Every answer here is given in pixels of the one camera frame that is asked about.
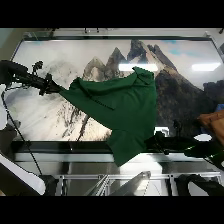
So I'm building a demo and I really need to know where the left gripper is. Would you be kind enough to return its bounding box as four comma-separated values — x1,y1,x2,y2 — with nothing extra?
38,73,63,97

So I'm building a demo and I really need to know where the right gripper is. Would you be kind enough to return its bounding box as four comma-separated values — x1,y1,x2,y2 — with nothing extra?
144,131,168,155

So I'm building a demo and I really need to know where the green shirt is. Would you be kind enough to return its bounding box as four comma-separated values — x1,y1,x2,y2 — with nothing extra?
58,66,159,168

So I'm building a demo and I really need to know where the brown garment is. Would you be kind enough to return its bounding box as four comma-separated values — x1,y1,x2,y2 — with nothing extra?
195,109,224,148

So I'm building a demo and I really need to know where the blue garment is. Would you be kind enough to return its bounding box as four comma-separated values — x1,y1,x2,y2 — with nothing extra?
214,102,224,113

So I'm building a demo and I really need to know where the black cable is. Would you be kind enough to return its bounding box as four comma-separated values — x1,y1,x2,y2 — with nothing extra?
0,91,44,177

